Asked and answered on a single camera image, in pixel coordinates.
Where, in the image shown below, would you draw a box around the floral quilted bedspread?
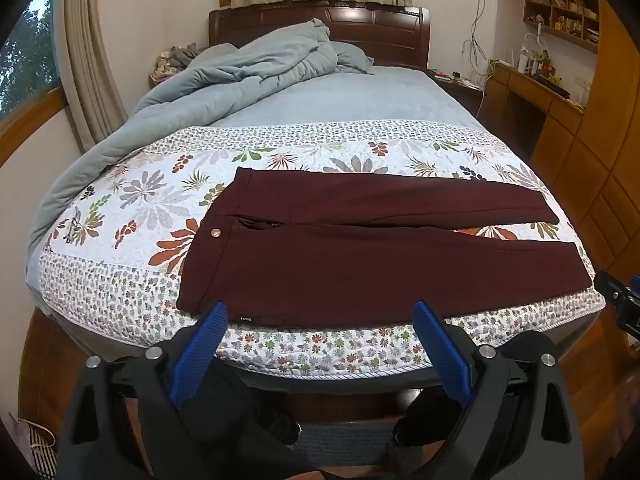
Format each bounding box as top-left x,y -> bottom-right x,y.
39,120 -> 607,378

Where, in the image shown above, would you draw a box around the wooden desk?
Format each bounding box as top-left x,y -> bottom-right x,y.
485,60 -> 586,161

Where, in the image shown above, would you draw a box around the window with wooden frame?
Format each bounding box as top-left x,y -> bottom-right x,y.
0,0 -> 68,161

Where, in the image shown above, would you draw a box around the wooden wardrobe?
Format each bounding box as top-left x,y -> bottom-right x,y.
530,0 -> 640,281

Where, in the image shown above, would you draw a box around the grey floor rug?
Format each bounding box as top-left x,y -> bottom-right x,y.
295,422 -> 401,466

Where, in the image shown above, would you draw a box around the beige side window curtain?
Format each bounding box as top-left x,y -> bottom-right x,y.
64,0 -> 128,153

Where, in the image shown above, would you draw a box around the dark wooden headboard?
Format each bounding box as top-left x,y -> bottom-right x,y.
208,2 -> 432,68

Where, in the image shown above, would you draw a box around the light blue bed sheet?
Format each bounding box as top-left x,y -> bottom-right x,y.
200,67 -> 483,133

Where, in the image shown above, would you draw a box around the wooden wall shelf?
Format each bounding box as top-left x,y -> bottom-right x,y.
522,0 -> 601,54

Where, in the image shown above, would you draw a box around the wooden nightstand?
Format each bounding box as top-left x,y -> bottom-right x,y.
427,67 -> 486,118

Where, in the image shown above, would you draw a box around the person's dark trousers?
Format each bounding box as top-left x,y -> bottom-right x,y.
195,365 -> 468,480

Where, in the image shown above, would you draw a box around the hanging wall cables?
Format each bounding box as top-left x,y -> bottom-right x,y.
460,0 -> 493,91

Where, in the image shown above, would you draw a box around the grey-blue comforter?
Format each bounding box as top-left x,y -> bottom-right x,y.
26,18 -> 375,306

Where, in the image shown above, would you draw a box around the maroon pants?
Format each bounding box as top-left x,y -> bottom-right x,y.
176,166 -> 596,330

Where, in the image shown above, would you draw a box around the wooden bed frame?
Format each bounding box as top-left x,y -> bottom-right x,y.
20,305 -> 426,461

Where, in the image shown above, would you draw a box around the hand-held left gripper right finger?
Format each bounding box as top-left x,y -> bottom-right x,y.
411,300 -> 587,480

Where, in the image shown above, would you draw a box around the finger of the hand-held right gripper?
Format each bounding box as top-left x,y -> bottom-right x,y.
594,270 -> 640,347

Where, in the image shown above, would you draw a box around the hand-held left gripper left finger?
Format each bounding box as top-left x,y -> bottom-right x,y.
57,300 -> 238,480

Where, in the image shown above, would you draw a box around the striped bag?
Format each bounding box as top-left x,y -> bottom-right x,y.
10,412 -> 63,480

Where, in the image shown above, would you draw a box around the pile of crumpled clothes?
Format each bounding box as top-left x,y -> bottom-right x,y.
150,45 -> 208,86

